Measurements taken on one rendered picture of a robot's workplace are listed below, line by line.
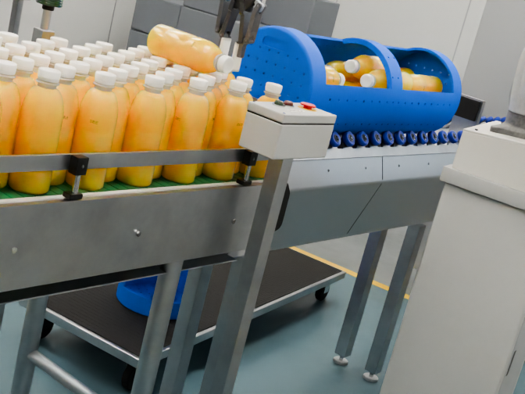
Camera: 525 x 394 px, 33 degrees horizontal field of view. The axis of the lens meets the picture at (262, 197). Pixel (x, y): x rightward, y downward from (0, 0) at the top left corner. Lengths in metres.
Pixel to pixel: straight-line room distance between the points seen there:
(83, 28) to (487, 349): 4.92
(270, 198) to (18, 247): 0.62
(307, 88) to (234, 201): 0.41
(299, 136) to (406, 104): 0.83
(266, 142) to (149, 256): 0.34
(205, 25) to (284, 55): 3.84
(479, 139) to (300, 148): 0.57
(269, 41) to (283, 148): 0.53
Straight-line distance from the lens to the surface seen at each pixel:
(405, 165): 2.86
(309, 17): 6.19
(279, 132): 1.86
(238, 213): 2.03
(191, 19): 6.20
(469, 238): 2.35
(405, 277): 3.26
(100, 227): 1.73
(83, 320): 2.97
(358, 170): 2.61
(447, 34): 7.54
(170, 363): 2.63
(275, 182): 1.96
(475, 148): 2.33
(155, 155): 1.79
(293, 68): 2.29
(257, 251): 2.01
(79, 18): 6.72
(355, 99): 2.44
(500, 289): 2.36
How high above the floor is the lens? 1.40
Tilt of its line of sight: 15 degrees down
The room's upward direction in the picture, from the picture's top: 14 degrees clockwise
